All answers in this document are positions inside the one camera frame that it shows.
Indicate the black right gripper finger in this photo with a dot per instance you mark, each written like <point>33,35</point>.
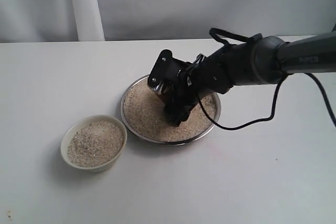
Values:
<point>174,109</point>
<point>165,72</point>

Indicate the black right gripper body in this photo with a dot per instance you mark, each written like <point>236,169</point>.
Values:
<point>231,65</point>

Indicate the brown wooden cup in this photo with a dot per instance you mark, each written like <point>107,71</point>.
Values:
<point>164,95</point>

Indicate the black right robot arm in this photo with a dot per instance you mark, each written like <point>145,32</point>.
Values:
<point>275,59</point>

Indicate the round steel rice tray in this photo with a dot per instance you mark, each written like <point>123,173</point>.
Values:
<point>142,113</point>

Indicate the white ceramic rice bowl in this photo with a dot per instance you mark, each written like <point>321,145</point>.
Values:
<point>94,144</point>

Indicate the white backdrop curtain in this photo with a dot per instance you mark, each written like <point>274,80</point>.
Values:
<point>99,20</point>

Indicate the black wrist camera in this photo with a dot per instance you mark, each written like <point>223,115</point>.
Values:
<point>187,107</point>

